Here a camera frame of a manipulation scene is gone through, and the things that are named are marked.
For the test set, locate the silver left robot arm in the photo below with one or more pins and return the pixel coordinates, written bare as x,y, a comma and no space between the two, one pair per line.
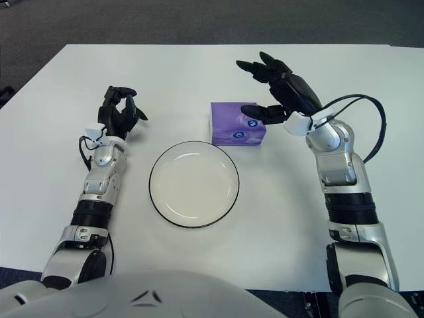
99,179

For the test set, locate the white plate black rim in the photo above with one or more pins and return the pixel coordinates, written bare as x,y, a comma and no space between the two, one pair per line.
193,185

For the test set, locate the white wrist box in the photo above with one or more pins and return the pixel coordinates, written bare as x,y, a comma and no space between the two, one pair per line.
298,124
94,132

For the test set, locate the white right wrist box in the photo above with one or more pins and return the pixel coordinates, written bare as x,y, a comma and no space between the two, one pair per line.
298,124

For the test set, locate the purple tissue paper pack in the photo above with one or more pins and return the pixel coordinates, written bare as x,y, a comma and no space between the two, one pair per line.
228,119

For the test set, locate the grey robot torso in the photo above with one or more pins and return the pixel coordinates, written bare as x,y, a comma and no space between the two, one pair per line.
149,298

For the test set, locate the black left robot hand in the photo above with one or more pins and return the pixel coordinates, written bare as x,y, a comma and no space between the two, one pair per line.
112,116

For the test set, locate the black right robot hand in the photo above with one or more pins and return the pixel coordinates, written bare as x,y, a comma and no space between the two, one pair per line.
295,89

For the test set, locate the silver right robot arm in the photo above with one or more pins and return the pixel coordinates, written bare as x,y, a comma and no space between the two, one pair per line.
344,165

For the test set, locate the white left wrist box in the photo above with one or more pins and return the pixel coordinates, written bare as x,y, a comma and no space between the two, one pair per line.
94,132

